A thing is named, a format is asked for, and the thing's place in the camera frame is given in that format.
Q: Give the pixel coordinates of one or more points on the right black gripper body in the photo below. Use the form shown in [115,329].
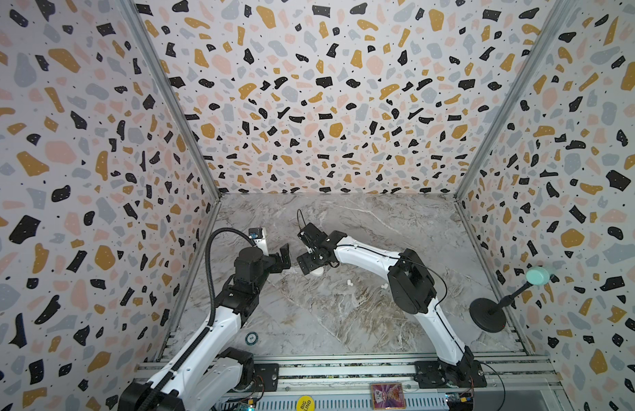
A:
[313,252]

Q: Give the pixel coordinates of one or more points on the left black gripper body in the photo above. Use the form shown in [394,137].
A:
[275,261]

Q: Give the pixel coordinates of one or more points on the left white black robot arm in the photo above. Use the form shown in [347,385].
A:
[206,368]

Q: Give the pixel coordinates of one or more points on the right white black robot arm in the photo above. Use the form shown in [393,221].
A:
[411,283]

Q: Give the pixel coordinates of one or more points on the yellow round sticker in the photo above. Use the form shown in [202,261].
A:
[306,403]

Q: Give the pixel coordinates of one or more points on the pink square card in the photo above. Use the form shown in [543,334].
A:
[388,396]

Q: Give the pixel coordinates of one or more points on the mint green microphone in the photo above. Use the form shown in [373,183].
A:
[489,315]

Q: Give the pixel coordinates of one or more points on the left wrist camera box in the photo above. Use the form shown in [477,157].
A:
[259,236]

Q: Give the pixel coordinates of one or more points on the teal ring poker chip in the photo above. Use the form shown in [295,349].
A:
[252,338]

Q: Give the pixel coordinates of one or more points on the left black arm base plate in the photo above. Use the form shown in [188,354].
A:
[261,374]

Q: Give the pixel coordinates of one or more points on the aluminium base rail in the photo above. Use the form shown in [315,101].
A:
[514,382]

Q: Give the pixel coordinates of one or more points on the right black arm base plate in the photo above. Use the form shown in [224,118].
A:
[438,374]

